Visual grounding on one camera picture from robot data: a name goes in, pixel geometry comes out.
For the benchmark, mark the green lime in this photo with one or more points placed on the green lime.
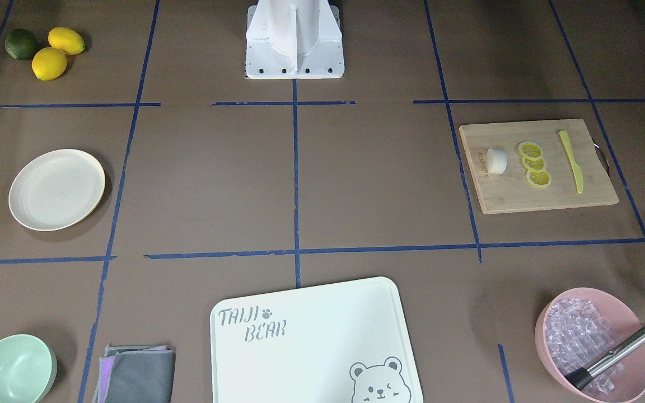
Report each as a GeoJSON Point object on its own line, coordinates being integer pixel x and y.
{"type": "Point", "coordinates": [21, 44]}

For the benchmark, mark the upper yellow lemon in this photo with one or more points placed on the upper yellow lemon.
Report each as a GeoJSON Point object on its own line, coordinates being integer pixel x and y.
{"type": "Point", "coordinates": [67, 40]}

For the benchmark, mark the lower yellow lemon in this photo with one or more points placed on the lower yellow lemon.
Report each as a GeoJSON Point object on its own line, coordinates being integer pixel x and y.
{"type": "Point", "coordinates": [49, 63]}

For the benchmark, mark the bottom lemon slice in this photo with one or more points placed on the bottom lemon slice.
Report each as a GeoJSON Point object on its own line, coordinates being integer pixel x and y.
{"type": "Point", "coordinates": [538, 179]}

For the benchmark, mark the pink bowl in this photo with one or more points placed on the pink bowl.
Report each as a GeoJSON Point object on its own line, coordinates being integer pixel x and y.
{"type": "Point", "coordinates": [630, 383]}

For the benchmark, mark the grey folded cloth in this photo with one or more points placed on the grey folded cloth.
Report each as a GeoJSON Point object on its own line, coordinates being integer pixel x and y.
{"type": "Point", "coordinates": [140, 378]}

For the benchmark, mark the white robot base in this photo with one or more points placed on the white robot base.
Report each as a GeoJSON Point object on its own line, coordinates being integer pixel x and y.
{"type": "Point", "coordinates": [294, 40]}

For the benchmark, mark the yellow lemon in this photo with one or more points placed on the yellow lemon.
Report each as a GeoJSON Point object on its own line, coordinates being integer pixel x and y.
{"type": "Point", "coordinates": [67, 40]}
{"type": "Point", "coordinates": [49, 63]}

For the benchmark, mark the white bear tray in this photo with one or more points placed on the white bear tray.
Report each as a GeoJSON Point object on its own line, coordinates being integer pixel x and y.
{"type": "Point", "coordinates": [341, 342]}

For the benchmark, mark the yellow plastic knife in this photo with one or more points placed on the yellow plastic knife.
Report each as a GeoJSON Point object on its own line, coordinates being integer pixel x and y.
{"type": "Point", "coordinates": [577, 171]}

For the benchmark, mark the lemon slice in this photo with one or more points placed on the lemon slice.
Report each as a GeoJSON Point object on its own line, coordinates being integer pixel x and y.
{"type": "Point", "coordinates": [538, 179]}
{"type": "Point", "coordinates": [530, 150]}
{"type": "Point", "coordinates": [534, 165]}

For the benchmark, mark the mint green bowl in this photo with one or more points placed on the mint green bowl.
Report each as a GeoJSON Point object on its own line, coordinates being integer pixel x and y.
{"type": "Point", "coordinates": [28, 368]}

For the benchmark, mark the metal cutting board handle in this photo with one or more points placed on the metal cutting board handle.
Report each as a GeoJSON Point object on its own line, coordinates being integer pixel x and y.
{"type": "Point", "coordinates": [603, 159]}

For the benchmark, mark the bamboo cutting board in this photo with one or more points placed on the bamboo cutting board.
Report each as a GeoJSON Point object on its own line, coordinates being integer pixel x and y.
{"type": "Point", "coordinates": [510, 191]}

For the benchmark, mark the middle lemon slice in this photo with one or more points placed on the middle lemon slice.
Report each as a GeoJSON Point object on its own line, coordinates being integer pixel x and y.
{"type": "Point", "coordinates": [534, 165]}

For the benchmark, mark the top lemon slice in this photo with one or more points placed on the top lemon slice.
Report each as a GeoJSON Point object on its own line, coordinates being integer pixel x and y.
{"type": "Point", "coordinates": [530, 150]}

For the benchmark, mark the white steamed bun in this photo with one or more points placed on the white steamed bun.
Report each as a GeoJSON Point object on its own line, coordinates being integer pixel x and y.
{"type": "Point", "coordinates": [496, 160]}

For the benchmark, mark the cream round plate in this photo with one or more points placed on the cream round plate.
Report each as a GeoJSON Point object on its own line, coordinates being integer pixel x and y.
{"type": "Point", "coordinates": [56, 190]}

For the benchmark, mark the clear ice cubes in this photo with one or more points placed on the clear ice cubes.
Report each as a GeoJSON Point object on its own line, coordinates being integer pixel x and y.
{"type": "Point", "coordinates": [576, 333]}

